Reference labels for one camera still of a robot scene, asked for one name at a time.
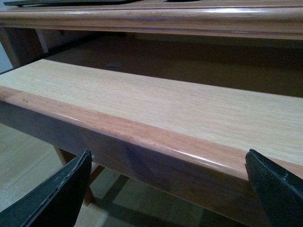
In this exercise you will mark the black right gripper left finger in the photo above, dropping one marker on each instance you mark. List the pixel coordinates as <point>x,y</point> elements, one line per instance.
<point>56,202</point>

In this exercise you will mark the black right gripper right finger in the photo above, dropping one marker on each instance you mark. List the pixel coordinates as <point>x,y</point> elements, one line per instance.
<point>280,192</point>

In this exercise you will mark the wooden keyboard tray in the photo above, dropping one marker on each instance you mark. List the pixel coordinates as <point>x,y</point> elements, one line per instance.
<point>177,116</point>

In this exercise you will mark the grey laptop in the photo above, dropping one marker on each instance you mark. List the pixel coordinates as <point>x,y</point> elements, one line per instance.
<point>21,3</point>

